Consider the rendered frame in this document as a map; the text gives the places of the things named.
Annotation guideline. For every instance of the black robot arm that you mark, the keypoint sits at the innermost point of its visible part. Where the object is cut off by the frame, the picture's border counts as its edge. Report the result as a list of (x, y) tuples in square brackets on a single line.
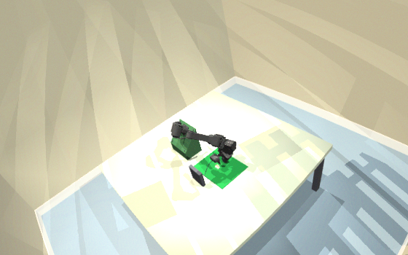
[(215, 140)]

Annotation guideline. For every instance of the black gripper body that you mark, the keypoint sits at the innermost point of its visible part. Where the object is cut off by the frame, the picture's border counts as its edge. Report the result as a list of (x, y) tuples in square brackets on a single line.
[(214, 157)]

